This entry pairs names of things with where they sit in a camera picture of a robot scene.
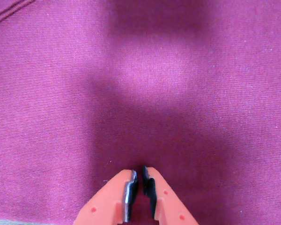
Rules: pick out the dark red cloth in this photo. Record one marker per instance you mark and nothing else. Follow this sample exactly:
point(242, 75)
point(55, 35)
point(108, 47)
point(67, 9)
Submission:
point(61, 93)

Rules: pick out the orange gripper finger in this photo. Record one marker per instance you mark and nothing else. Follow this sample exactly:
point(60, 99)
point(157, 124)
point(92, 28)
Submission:
point(107, 201)
point(168, 201)

